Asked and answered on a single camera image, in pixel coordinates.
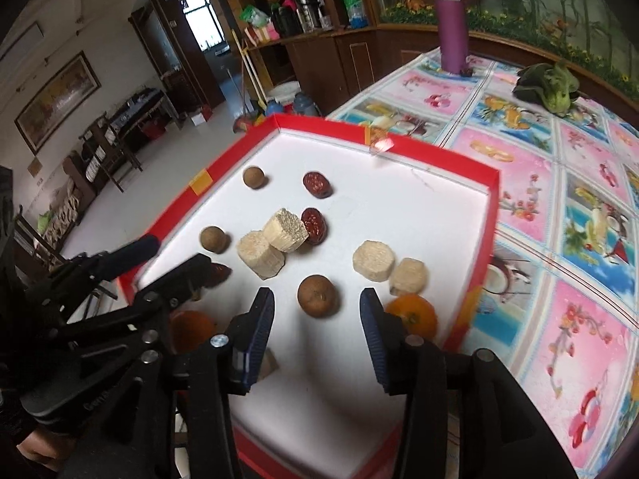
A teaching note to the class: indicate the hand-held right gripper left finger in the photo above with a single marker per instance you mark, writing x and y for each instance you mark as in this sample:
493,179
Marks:
259,327

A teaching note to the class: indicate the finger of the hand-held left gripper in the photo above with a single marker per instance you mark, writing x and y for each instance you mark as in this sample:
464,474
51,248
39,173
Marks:
132,254
189,274

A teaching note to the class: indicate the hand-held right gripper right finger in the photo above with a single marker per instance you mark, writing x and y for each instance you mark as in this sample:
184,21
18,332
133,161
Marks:
373,347

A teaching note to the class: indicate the red date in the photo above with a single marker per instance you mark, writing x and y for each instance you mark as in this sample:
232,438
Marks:
313,225
317,184
220,274

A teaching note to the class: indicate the brown longan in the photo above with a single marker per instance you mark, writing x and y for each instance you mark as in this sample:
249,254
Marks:
254,178
215,238
318,295

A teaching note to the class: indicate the orange tangerine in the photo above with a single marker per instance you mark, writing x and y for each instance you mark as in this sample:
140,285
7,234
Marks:
192,330
412,315

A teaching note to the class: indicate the red box with white inside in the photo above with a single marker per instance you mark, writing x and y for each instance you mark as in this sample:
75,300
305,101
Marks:
349,194

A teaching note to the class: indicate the person's left hand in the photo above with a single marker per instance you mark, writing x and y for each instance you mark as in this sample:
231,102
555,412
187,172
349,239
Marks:
42,446

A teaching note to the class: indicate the wooden chair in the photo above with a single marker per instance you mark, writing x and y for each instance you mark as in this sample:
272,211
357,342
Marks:
112,152

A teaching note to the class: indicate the red basin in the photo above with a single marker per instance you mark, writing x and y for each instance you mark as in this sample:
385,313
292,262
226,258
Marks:
153,129

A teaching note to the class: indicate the printed pink tablecloth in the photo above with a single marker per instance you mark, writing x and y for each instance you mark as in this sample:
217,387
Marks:
574,309

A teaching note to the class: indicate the white bucket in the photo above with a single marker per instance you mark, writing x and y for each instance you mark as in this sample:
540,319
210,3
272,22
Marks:
287,94

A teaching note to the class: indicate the window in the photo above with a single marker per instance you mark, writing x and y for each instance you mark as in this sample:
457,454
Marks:
202,20

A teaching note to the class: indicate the wooden cabinet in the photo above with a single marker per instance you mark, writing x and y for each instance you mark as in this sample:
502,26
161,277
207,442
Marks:
319,55

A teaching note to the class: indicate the green and pink bag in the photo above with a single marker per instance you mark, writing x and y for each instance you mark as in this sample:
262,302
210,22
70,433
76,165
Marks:
257,22

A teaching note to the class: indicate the black jug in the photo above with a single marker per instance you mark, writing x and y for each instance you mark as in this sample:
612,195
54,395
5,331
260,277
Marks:
284,20

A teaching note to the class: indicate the steel thermos flask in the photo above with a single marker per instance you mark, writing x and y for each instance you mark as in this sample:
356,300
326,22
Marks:
308,7

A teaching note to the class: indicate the green leafy vegetable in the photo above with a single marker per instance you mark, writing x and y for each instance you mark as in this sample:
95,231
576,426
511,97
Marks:
554,90

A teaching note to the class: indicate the clear plastic bottle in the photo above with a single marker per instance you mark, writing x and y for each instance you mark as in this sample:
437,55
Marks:
355,5

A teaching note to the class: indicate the purple water bottle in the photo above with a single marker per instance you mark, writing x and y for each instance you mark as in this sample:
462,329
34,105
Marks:
452,25

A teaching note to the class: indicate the framed wall painting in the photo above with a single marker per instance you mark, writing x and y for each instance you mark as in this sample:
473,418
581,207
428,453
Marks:
57,101

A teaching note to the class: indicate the flower wall mural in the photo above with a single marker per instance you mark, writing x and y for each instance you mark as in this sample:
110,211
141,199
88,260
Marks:
524,0

